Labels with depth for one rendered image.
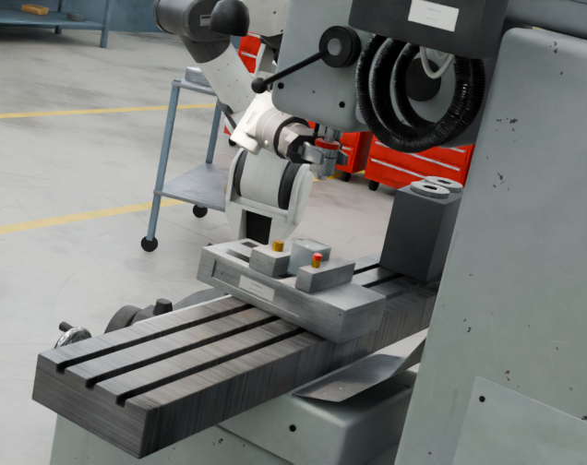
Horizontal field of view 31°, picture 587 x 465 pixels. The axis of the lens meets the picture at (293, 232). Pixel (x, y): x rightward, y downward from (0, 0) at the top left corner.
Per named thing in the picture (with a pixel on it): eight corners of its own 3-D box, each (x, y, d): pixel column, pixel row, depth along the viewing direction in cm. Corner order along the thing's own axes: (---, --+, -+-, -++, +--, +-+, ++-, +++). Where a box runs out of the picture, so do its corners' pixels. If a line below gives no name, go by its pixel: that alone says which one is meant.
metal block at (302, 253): (286, 271, 206) (293, 242, 205) (304, 267, 211) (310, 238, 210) (307, 280, 204) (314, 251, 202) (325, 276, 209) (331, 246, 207)
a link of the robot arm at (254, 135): (278, 101, 207) (247, 87, 216) (249, 149, 207) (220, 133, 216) (316, 128, 215) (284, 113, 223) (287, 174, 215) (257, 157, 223)
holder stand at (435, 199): (377, 266, 247) (396, 183, 242) (410, 248, 267) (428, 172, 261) (425, 282, 243) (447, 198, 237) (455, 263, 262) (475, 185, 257)
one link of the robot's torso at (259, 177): (244, 192, 284) (283, 17, 274) (305, 210, 279) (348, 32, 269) (221, 196, 269) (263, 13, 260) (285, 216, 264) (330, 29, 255)
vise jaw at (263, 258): (247, 267, 206) (251, 247, 205) (293, 256, 218) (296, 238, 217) (271, 277, 203) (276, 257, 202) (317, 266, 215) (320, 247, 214)
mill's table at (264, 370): (29, 399, 170) (36, 352, 168) (397, 273, 272) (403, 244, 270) (138, 459, 159) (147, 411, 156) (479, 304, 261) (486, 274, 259)
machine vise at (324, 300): (195, 280, 214) (204, 227, 211) (241, 268, 226) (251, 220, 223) (337, 345, 196) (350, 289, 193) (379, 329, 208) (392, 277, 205)
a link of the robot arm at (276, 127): (293, 125, 196) (258, 107, 205) (282, 174, 199) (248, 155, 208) (346, 128, 204) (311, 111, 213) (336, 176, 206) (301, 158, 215)
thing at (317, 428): (119, 377, 211) (128, 321, 208) (225, 340, 240) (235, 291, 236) (330, 487, 186) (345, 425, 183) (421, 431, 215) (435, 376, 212)
